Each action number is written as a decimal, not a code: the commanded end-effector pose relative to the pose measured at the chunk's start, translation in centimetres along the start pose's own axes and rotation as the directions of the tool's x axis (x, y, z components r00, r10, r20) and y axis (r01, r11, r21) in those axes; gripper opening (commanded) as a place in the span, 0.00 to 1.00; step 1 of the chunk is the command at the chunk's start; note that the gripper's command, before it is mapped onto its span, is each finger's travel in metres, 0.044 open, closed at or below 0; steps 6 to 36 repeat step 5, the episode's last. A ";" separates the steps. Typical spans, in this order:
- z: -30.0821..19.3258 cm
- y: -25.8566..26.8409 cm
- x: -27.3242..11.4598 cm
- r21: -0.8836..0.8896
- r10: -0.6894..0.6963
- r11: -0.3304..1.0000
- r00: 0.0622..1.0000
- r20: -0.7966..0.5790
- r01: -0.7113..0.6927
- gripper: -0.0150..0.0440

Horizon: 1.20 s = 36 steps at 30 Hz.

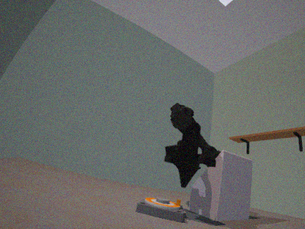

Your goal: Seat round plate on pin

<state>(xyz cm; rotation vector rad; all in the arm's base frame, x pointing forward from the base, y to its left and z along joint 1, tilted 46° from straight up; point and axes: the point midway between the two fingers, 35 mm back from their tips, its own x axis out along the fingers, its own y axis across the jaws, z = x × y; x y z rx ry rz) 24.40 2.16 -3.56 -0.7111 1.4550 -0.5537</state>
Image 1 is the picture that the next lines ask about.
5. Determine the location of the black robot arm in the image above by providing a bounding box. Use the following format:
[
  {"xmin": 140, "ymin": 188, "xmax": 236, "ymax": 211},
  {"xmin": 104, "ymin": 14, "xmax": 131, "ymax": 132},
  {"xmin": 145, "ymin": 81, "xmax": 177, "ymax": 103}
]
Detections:
[{"xmin": 165, "ymin": 103, "xmax": 221, "ymax": 159}]

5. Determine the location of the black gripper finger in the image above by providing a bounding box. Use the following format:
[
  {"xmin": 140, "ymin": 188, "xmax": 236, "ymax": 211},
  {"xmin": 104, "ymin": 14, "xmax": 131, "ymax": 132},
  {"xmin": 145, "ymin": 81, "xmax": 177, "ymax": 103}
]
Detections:
[
  {"xmin": 174, "ymin": 163, "xmax": 184, "ymax": 187},
  {"xmin": 181, "ymin": 164, "xmax": 201, "ymax": 188}
]

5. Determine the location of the orange round plate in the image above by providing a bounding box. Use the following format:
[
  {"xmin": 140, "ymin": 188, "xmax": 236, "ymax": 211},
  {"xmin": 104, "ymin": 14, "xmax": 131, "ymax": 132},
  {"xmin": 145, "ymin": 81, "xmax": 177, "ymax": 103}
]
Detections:
[{"xmin": 145, "ymin": 198, "xmax": 181, "ymax": 210}]

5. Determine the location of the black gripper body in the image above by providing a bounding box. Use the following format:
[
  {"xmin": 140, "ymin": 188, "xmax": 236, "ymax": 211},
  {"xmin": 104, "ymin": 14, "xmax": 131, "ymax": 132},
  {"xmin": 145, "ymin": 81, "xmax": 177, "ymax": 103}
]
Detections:
[{"xmin": 164, "ymin": 137, "xmax": 216, "ymax": 167}]

